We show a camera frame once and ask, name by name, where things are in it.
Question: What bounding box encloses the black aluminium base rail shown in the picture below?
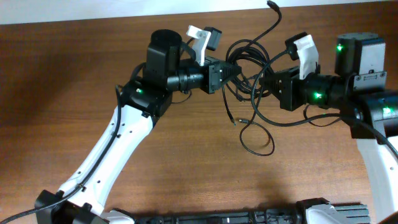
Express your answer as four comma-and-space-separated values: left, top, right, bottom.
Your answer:
99, 198, 371, 224

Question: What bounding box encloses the black cable bundle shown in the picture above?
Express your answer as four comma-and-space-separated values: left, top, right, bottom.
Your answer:
221, 0, 283, 157

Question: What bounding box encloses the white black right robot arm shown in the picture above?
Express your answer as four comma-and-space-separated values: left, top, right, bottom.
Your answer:
257, 32, 397, 221

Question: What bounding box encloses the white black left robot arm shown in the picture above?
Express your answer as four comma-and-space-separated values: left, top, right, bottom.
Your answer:
35, 26, 241, 223

